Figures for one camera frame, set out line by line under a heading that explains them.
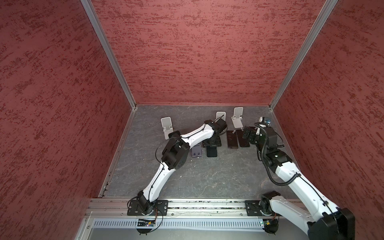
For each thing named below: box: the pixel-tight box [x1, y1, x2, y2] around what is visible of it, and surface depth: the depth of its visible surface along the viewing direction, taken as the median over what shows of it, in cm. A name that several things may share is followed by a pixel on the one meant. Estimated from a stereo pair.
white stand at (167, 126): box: [160, 116, 174, 140], surface depth 100 cm
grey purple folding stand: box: [191, 144, 203, 158], surface depth 92 cm
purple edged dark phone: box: [226, 130, 239, 149], surface depth 102 cm
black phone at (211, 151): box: [206, 145, 218, 158], surface depth 94 cm
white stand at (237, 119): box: [231, 107, 244, 131], surface depth 109 cm
